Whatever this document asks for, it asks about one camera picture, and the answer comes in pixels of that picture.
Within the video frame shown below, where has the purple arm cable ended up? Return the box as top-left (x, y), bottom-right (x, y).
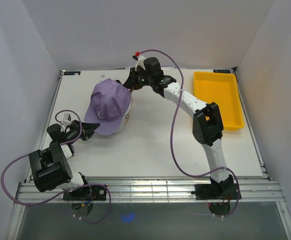
top-left (0, 110), bottom-right (113, 224)
top-left (137, 49), bottom-right (239, 218)

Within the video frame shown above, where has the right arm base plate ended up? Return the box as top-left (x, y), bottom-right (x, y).
top-left (191, 183), bottom-right (242, 200)

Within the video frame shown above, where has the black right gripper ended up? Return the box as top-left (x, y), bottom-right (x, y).
top-left (124, 67), bottom-right (154, 91)

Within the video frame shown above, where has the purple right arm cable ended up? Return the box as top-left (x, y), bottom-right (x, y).
top-left (137, 49), bottom-right (239, 218)

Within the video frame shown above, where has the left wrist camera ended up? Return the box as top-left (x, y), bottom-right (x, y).
top-left (61, 113), bottom-right (72, 126)

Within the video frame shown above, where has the aluminium frame rail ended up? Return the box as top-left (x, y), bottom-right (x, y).
top-left (14, 178), bottom-right (286, 204)

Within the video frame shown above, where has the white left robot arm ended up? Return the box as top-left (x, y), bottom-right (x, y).
top-left (28, 120), bottom-right (100, 200)

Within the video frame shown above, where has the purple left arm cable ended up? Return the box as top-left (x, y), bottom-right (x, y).
top-left (0, 110), bottom-right (113, 224)

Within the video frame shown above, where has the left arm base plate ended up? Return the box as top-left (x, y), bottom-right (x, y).
top-left (62, 185), bottom-right (107, 202)

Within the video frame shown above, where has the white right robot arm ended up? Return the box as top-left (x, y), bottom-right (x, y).
top-left (124, 53), bottom-right (239, 199)

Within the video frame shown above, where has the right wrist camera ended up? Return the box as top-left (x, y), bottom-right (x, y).
top-left (132, 51), bottom-right (146, 70)

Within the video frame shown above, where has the lavender baseball cap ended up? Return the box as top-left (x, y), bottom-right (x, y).
top-left (84, 78), bottom-right (132, 136)

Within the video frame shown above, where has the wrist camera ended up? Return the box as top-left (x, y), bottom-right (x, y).
top-left (61, 113), bottom-right (72, 126)
top-left (132, 51), bottom-right (146, 70)

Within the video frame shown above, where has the white baseball cap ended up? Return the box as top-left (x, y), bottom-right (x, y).
top-left (113, 99), bottom-right (133, 134)

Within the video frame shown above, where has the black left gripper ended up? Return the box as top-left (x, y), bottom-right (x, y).
top-left (64, 120), bottom-right (100, 144)

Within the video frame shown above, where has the yellow plastic bin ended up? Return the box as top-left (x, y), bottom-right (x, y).
top-left (193, 71), bottom-right (245, 131)

